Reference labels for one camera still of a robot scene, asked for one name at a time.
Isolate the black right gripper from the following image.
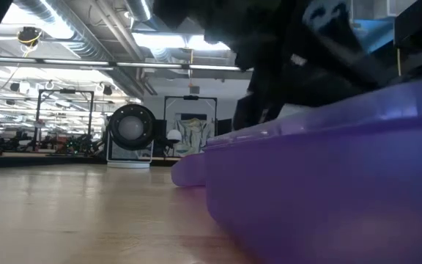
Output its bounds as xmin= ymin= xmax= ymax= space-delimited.
xmin=232 ymin=21 xmax=381 ymax=131

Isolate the purple plastic supply box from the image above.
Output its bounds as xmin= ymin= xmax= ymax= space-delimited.
xmin=170 ymin=75 xmax=422 ymax=264

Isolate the pale printed cloth banner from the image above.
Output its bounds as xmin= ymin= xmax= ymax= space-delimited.
xmin=174 ymin=117 xmax=216 ymax=158

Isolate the long ceiling light bar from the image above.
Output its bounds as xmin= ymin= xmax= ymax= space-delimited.
xmin=0 ymin=56 xmax=255 ymax=74

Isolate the black frame stand with camera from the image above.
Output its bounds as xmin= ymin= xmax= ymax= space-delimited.
xmin=163 ymin=95 xmax=218 ymax=158

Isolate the silver ceiling duct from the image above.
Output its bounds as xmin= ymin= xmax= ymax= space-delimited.
xmin=124 ymin=0 xmax=154 ymax=23

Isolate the black rectangular frame stand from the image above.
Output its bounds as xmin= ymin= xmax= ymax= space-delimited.
xmin=34 ymin=88 xmax=95 ymax=155

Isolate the black table edge rail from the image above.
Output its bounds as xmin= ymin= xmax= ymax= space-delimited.
xmin=0 ymin=153 xmax=182 ymax=170

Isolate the yellow ceiling cable reel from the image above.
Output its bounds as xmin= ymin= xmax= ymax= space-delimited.
xmin=16 ymin=26 xmax=42 ymax=48

